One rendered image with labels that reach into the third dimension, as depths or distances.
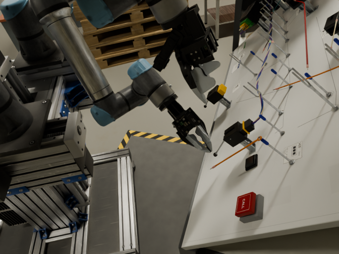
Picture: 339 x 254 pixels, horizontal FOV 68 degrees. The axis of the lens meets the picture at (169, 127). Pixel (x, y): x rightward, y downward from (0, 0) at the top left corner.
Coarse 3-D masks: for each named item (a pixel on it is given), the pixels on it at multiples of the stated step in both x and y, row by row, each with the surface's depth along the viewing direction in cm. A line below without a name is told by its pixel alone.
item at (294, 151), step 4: (296, 144) 59; (300, 144) 58; (284, 148) 62; (288, 148) 61; (292, 148) 60; (296, 148) 59; (300, 148) 58; (284, 152) 61; (288, 152) 60; (292, 152) 59; (296, 152) 58; (300, 152) 57; (288, 156) 59; (292, 156) 58; (296, 156) 57; (300, 156) 56; (284, 160) 60
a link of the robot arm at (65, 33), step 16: (32, 0) 67; (48, 0) 66; (64, 0) 69; (48, 16) 67; (64, 16) 69; (64, 32) 70; (64, 48) 72; (80, 48) 72; (80, 64) 73; (96, 64) 76; (80, 80) 76; (96, 80) 76; (96, 96) 77; (112, 96) 79; (96, 112) 77; (112, 112) 79
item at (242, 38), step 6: (240, 0) 135; (240, 6) 137; (240, 12) 139; (264, 12) 139; (234, 18) 143; (240, 18) 142; (264, 18) 138; (234, 24) 145; (234, 30) 148; (234, 36) 150; (234, 42) 153; (240, 42) 199; (234, 48) 156
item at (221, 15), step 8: (216, 0) 305; (216, 8) 312; (224, 8) 361; (232, 8) 358; (216, 16) 319; (224, 16) 342; (232, 16) 339; (216, 24) 326; (216, 32) 334; (216, 40) 342
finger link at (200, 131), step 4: (196, 128) 80; (200, 128) 78; (196, 132) 79; (200, 132) 79; (204, 132) 79; (200, 136) 80; (204, 136) 78; (208, 136) 79; (204, 140) 79; (208, 140) 77; (208, 144) 79; (208, 148) 79
